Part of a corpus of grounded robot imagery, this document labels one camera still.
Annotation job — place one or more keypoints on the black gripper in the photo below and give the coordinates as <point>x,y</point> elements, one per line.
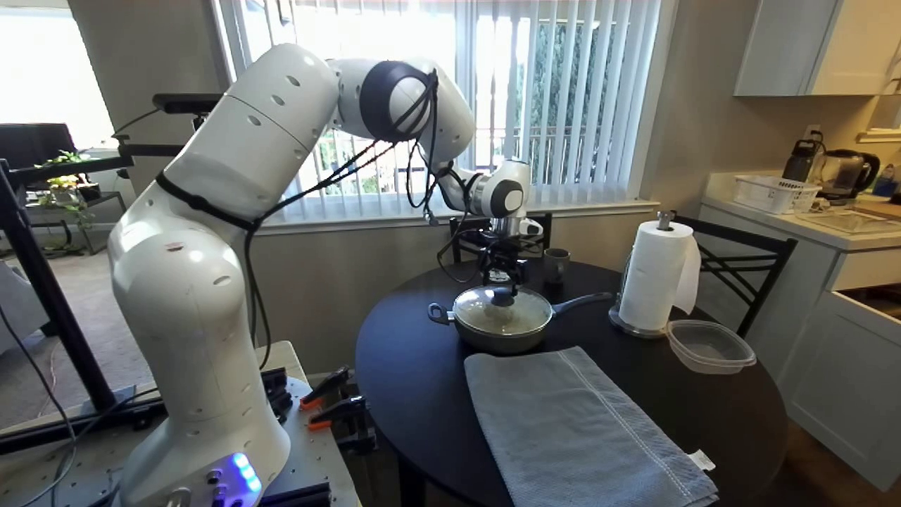
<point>499,247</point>

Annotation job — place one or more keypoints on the glass pan lid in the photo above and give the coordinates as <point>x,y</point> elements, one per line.
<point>497,312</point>

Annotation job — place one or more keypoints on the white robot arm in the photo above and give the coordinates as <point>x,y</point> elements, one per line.
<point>181,281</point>

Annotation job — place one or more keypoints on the robot base platform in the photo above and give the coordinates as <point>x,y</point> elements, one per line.
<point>240,450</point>

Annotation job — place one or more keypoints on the paper towel roll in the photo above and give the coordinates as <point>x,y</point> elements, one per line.
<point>661,274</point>

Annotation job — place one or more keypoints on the grey-blue towel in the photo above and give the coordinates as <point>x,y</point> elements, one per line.
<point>564,434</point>

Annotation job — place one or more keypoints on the black chair near left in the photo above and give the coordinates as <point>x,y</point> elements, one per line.
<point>463,233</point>

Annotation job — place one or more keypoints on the black chair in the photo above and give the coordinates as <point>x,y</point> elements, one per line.
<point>463,233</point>
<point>742,261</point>

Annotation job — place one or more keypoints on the grey cooking pan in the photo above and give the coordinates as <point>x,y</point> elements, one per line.
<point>508,344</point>

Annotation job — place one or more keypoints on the round black table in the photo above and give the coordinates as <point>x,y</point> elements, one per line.
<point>411,375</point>

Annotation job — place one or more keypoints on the window blinds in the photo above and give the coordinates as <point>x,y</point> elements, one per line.
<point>560,87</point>

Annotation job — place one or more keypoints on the black orange clamp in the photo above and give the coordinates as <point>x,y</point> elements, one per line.
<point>329,402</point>

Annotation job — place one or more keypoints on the clear plastic container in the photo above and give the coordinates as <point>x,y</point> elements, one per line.
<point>706,347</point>

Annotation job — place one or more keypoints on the black chair far left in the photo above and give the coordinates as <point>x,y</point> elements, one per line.
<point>742,261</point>

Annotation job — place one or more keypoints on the clear storage bin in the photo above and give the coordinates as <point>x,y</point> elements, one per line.
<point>771,196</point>

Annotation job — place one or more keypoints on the black camera stand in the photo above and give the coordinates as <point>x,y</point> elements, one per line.
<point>57,227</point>

